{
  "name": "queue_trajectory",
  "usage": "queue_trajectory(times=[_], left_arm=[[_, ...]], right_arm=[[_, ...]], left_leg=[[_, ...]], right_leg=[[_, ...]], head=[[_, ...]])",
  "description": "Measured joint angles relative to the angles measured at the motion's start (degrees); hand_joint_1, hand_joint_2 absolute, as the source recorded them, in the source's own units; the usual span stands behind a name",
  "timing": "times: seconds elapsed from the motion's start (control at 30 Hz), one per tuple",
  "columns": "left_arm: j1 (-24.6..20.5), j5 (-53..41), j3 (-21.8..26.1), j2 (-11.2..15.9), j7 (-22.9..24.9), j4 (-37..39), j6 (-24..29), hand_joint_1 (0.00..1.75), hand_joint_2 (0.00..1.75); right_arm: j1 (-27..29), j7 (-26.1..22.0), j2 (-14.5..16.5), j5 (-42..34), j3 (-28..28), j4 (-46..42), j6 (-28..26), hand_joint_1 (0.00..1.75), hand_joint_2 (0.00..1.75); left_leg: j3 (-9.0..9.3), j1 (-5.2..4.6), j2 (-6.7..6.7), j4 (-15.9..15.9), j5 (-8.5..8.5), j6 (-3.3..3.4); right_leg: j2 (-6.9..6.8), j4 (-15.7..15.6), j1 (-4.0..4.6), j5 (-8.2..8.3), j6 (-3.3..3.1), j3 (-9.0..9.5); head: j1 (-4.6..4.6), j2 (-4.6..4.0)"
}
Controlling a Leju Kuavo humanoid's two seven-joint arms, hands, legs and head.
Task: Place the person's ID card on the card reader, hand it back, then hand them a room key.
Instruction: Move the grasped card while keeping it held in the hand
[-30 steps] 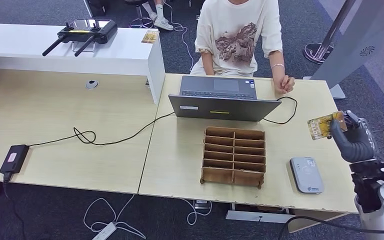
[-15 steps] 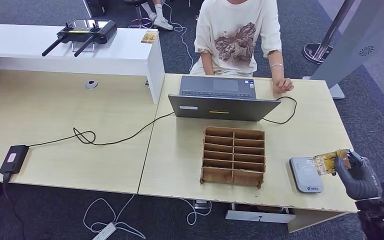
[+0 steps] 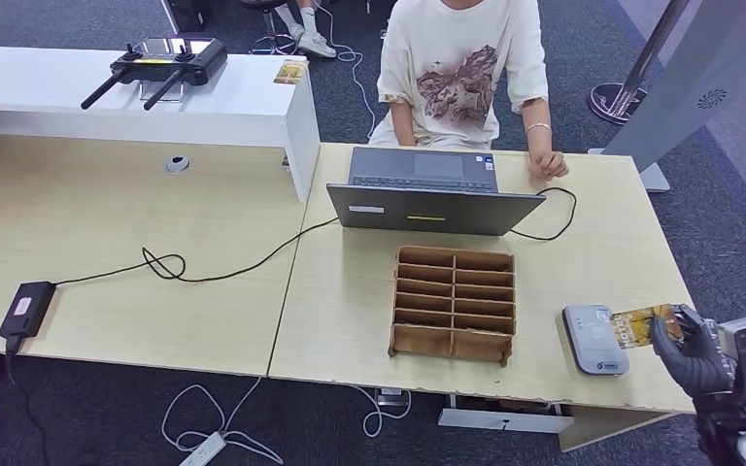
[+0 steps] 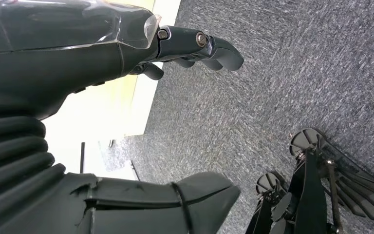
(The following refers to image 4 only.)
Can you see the black robot lower leg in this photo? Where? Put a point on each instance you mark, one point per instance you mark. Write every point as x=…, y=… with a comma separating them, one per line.
x=261, y=216
x=309, y=193

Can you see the black robot foot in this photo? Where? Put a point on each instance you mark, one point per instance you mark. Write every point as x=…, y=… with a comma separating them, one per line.
x=364, y=190
x=267, y=182

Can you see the grey robot leg shell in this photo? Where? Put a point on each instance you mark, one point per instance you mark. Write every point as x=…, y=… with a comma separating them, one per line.
x=135, y=210

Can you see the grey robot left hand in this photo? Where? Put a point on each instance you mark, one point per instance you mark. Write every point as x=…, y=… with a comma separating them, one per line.
x=51, y=64

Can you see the pale desk side panel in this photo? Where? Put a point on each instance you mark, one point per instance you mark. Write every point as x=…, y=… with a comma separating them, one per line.
x=103, y=113

